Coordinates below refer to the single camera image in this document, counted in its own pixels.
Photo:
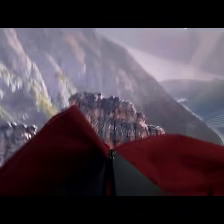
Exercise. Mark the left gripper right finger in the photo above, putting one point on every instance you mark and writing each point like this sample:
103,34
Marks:
128,181

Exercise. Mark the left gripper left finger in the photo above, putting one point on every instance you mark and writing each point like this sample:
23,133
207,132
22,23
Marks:
101,183

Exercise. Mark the red garment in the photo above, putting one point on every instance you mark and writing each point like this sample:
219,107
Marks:
66,146

